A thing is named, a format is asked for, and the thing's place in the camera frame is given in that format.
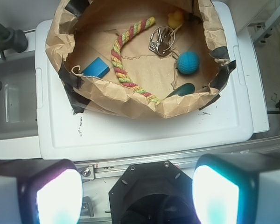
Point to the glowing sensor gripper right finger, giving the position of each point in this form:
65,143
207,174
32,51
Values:
237,188

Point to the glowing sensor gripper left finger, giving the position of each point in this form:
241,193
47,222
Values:
38,191

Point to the blue rectangular block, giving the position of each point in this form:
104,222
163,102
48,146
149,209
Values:
98,68

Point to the white plastic bin lid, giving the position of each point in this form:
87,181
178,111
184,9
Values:
95,136

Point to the clear plastic storage bin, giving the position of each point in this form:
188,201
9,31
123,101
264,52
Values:
18,102

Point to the dark green oval object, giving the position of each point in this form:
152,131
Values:
185,89

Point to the blue textured ball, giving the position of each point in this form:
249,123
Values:
188,62

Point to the dark grey clamp knob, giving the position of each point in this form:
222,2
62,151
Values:
12,39

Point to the crumpled brown paper bag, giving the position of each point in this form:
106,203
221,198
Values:
83,30

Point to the yellow rubber duck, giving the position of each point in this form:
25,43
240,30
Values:
175,19

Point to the aluminium extrusion rail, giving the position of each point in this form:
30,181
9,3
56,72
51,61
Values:
91,170

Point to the black octagonal mount plate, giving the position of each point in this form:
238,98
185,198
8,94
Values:
153,193

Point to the multicolour braided rope toy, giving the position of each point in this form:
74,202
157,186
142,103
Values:
116,58

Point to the metal keys on ring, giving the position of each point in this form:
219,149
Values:
161,40

